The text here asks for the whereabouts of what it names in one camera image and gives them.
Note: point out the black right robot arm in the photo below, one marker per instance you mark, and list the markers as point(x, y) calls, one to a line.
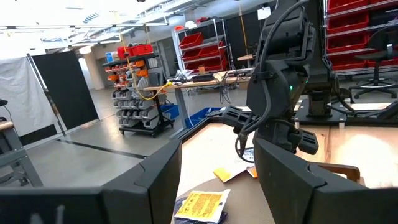
point(280, 46)

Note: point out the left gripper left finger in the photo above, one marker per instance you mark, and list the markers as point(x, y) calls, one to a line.
point(140, 199)

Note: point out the white curtain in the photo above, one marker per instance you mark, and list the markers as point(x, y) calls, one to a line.
point(21, 93)

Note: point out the green yellow tea packet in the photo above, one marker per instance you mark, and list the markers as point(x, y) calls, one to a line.
point(222, 174)

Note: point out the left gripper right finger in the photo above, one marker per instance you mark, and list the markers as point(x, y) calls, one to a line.
point(311, 202)

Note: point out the black partition panel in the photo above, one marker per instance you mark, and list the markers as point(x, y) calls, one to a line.
point(65, 90)

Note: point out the blue storage bin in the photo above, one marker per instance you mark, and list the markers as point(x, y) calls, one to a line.
point(171, 111)
point(199, 116)

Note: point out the wooden workbench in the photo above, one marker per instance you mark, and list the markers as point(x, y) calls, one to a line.
point(199, 84)

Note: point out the small red storage bin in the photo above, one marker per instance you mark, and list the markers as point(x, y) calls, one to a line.
point(122, 53)

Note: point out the rolling parts bin rack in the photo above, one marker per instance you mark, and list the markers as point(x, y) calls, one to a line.
point(136, 105)

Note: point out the plain yellow tea packet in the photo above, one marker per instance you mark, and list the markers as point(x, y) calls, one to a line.
point(202, 203)

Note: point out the blue box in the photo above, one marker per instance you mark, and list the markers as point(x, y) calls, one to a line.
point(110, 57)

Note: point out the black office chair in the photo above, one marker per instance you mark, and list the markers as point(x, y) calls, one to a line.
point(376, 56)

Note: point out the large red storage bin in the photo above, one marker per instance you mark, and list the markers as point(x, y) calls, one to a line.
point(141, 49)

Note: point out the dark blue tea packet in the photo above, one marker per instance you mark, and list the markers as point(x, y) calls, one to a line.
point(222, 216)

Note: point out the red bin wall shelving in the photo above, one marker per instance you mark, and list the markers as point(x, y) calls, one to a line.
point(345, 25)

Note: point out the wooden tea organizer box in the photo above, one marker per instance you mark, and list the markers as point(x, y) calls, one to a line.
point(345, 170)

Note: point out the orange tea packet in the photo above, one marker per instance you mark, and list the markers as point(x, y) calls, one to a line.
point(252, 171)

